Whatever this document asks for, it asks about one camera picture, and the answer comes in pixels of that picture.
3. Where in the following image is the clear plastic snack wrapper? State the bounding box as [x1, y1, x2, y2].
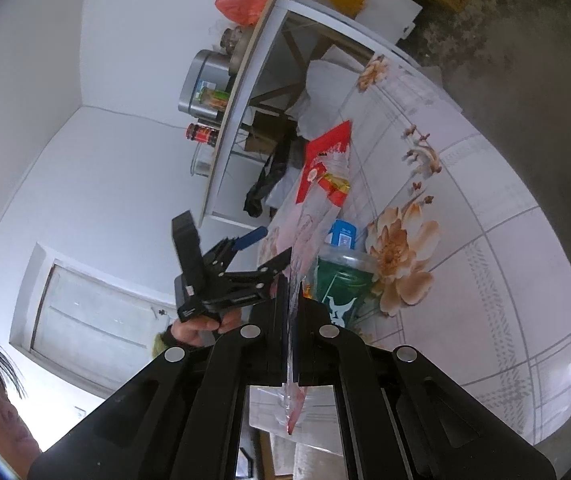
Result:
[258, 119, 356, 436]

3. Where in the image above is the person's left hand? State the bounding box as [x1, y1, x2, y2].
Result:
[170, 308, 243, 348]

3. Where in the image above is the black bag under shelf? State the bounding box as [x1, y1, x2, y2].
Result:
[243, 134, 307, 218]

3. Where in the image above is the blue white toothpaste box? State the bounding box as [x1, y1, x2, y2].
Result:
[325, 219, 358, 250]

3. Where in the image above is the white door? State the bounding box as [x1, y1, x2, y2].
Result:
[8, 244, 177, 399]

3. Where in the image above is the red label jar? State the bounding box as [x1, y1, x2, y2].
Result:
[186, 124, 219, 146]

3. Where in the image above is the red snack bag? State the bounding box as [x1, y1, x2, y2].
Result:
[295, 120, 351, 208]

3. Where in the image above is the floral tablecloth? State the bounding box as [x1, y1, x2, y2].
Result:
[247, 44, 571, 480]

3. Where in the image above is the silver rice cooker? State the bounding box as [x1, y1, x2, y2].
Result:
[178, 50, 230, 122]

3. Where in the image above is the white sack under shelf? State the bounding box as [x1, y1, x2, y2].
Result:
[287, 60, 363, 141]

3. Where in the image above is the white shelf table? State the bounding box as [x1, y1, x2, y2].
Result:
[199, 0, 425, 231]

